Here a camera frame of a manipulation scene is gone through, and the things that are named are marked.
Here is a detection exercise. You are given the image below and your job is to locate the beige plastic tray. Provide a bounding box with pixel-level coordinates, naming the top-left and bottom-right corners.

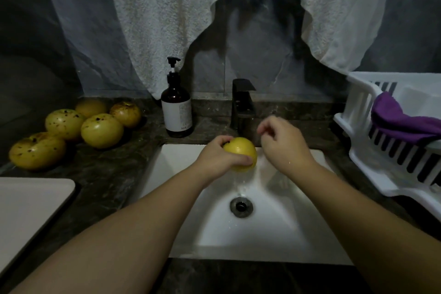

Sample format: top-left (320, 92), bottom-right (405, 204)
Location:
top-left (0, 177), bottom-right (77, 274)

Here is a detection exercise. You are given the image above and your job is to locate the purple cloth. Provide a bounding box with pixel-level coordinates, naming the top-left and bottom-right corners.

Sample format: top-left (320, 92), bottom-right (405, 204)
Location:
top-left (371, 92), bottom-right (441, 145)

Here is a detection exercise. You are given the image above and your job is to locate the person's left hand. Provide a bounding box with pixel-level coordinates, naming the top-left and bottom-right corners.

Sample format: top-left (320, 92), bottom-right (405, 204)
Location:
top-left (192, 135), bottom-right (253, 187)

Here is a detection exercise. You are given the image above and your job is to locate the person's left forearm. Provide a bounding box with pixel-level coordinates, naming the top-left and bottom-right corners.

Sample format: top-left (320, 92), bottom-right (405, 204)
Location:
top-left (10, 166), bottom-right (208, 294)

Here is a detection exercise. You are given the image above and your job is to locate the person's right hand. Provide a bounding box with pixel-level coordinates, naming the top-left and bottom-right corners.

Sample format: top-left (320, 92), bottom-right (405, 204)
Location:
top-left (256, 114), bottom-right (319, 180)

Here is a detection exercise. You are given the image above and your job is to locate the spotted yellow apple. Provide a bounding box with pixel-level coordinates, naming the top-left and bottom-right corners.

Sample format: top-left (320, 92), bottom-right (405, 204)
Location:
top-left (222, 136), bottom-right (259, 169)

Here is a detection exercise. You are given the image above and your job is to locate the black faucet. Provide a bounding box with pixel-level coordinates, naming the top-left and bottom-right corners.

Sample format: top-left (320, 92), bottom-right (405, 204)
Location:
top-left (231, 78), bottom-right (257, 138)

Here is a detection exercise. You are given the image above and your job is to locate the dark soap pump bottle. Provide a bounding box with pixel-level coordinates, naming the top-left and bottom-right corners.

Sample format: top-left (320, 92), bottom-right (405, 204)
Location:
top-left (160, 56), bottom-right (194, 138)

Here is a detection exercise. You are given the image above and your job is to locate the white plastic basket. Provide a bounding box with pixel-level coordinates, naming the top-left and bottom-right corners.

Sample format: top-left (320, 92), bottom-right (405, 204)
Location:
top-left (334, 71), bottom-right (441, 222)

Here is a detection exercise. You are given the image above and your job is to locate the person's right forearm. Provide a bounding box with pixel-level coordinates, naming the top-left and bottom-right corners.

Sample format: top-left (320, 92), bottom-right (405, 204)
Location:
top-left (300, 156), bottom-right (441, 294)

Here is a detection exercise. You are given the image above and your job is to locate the metal sink drain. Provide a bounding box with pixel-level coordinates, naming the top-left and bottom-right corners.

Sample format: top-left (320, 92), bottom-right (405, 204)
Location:
top-left (229, 196), bottom-right (255, 219)

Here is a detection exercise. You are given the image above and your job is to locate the group of yellow apples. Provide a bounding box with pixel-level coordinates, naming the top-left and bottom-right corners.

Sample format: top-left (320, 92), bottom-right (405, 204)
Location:
top-left (8, 99), bottom-right (143, 171)

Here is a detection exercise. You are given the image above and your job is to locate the white sink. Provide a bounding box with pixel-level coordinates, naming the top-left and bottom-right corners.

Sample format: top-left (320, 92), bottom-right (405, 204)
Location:
top-left (138, 143), bottom-right (356, 266)

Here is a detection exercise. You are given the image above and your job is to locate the white hanging towel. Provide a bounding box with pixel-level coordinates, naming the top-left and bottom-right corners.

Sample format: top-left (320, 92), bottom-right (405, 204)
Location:
top-left (94, 0), bottom-right (398, 98)

